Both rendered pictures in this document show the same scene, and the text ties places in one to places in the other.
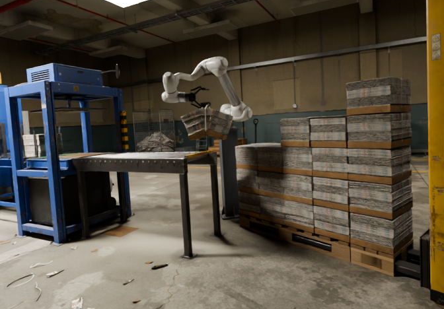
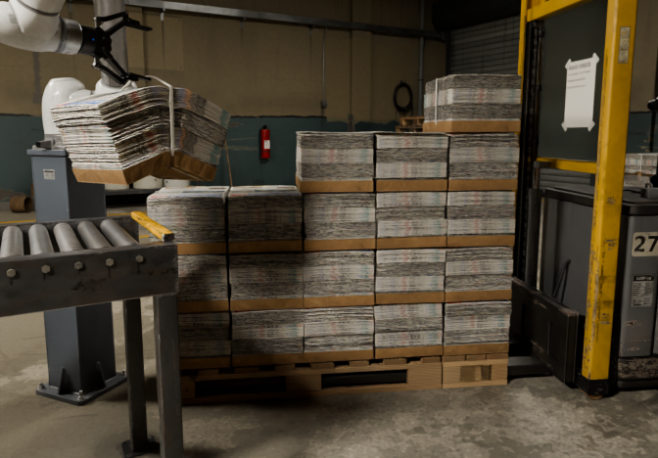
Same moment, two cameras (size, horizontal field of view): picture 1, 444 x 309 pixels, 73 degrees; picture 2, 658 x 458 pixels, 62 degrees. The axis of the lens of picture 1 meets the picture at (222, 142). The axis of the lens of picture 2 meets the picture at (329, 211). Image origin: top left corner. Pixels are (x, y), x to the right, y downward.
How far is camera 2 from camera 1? 1.77 m
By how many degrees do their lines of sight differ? 57
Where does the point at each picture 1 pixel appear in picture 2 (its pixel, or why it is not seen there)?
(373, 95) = (495, 102)
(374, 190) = (488, 258)
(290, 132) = (324, 161)
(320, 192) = (392, 278)
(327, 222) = (402, 331)
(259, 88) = not seen: outside the picture
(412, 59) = (198, 41)
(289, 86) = not seen: outside the picture
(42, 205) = not seen: outside the picture
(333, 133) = (426, 165)
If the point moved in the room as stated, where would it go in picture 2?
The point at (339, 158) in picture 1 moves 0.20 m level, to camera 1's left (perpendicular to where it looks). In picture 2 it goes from (432, 209) to (410, 216)
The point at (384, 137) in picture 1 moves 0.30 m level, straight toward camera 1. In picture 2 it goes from (508, 171) to (573, 176)
